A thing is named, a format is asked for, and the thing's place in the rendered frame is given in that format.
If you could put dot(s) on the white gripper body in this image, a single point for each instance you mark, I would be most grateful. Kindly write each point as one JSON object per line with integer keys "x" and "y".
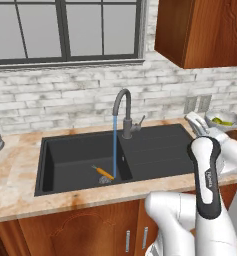
{"x": 197, "y": 122}

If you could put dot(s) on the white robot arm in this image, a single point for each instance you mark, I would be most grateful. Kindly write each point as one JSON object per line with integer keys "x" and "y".
{"x": 208, "y": 230}

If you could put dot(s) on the grey sink faucet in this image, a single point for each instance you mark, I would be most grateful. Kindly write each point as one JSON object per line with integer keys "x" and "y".
{"x": 127, "y": 125}

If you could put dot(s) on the orange carrot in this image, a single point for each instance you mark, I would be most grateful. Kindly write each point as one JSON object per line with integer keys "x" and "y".
{"x": 104, "y": 173}

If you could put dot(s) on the black kitchen sink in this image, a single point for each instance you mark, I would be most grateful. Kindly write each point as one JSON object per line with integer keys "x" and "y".
{"x": 73, "y": 156}

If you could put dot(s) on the green pear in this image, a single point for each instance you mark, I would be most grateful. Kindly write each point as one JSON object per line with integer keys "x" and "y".
{"x": 217, "y": 120}

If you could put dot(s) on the blue water stream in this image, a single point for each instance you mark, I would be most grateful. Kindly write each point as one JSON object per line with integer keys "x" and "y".
{"x": 115, "y": 146}

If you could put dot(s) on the brown wooden cupboard door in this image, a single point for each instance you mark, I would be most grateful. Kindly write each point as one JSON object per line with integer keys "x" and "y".
{"x": 76, "y": 230}
{"x": 140, "y": 220}

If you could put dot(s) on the dark framed window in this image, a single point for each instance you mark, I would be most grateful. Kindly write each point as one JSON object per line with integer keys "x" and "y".
{"x": 65, "y": 31}

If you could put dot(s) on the grey wall outlet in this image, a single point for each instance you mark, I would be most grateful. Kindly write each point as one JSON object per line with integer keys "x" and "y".
{"x": 205, "y": 103}
{"x": 190, "y": 104}

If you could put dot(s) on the brown wooden wall cupboard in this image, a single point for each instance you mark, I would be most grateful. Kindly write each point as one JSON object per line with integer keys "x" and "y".
{"x": 210, "y": 30}

